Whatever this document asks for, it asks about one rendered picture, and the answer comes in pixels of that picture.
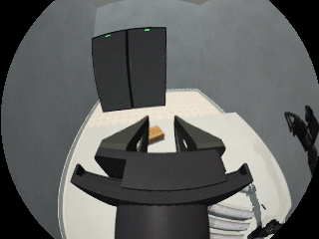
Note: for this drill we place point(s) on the brown cardboard box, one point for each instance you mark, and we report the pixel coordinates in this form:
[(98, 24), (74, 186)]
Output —
[(156, 134)]

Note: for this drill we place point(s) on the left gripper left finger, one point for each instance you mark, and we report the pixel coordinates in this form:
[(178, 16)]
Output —
[(129, 137)]

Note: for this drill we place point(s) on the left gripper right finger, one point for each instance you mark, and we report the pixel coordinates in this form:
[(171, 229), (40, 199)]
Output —
[(195, 138)]

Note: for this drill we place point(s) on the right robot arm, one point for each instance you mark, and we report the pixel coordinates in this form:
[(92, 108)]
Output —
[(307, 142)]

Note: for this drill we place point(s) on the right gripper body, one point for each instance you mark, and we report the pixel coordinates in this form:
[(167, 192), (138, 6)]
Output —
[(298, 133)]

